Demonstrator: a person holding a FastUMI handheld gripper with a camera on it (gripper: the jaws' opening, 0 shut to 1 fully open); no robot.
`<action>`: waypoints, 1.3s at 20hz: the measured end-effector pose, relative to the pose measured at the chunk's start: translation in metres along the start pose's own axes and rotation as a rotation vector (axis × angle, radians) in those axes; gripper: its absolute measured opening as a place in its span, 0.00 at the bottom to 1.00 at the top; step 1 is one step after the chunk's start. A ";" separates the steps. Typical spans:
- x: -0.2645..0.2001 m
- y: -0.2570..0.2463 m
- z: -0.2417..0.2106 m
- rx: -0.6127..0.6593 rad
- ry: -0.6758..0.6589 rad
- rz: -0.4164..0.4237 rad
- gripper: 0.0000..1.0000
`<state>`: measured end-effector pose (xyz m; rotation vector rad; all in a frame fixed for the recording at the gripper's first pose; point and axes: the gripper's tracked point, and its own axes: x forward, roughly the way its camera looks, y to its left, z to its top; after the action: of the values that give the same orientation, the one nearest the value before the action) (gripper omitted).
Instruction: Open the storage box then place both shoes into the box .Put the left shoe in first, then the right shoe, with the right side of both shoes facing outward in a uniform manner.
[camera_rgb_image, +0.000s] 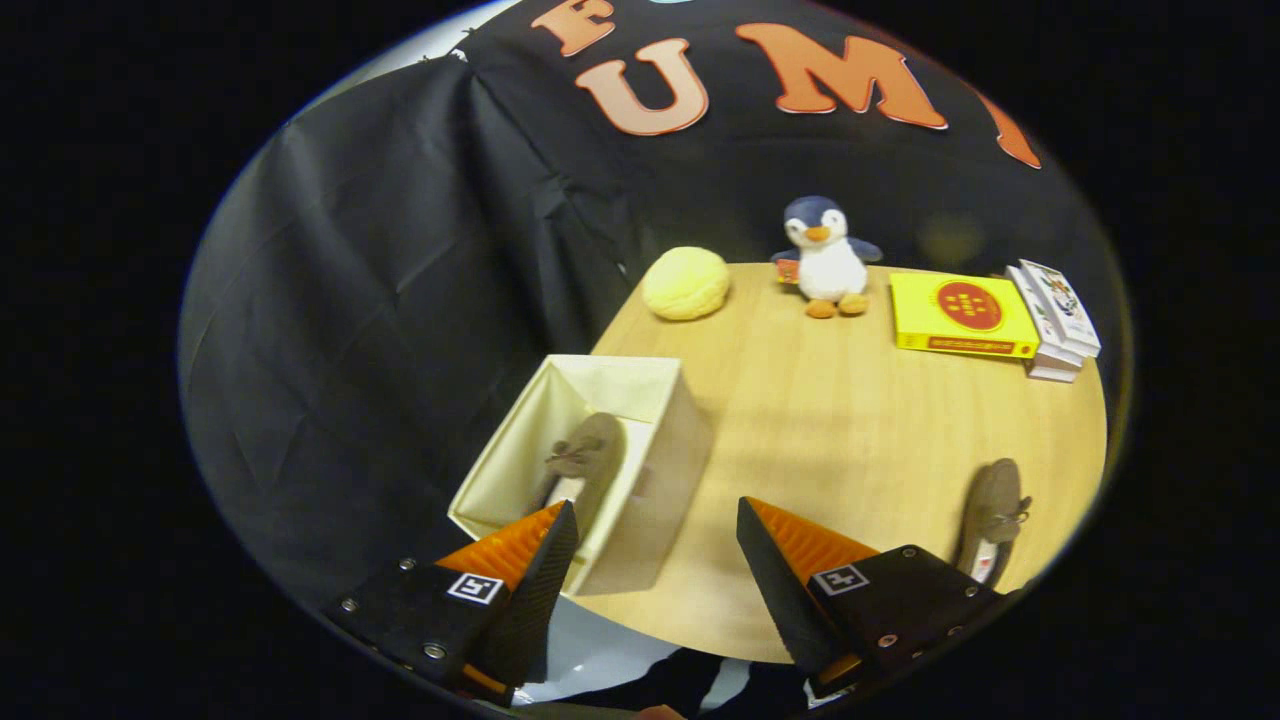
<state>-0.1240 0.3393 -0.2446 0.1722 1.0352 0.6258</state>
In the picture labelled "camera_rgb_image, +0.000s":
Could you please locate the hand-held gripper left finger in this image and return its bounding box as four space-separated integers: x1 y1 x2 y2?
322 500 581 707

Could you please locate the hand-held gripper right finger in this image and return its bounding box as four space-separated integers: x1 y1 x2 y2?
738 497 1006 699

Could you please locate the cream fabric storage box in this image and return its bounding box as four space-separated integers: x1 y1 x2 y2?
447 353 716 598

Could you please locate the brown felt shoe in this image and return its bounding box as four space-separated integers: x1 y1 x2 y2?
530 412 629 526
952 458 1033 586

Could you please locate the person's dark clothing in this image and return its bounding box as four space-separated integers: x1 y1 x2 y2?
560 648 816 717

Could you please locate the yellow book with red circle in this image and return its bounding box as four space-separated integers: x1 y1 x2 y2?
889 272 1041 360

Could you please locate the black backdrop cloth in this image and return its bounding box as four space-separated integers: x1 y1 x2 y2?
180 0 1111 641

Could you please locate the yellow plush bun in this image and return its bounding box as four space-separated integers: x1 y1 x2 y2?
642 246 731 322

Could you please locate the penguin plush toy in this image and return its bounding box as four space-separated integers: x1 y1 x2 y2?
770 195 885 320

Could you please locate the white book with illustrated cover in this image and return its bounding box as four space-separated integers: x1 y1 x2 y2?
1020 258 1102 358

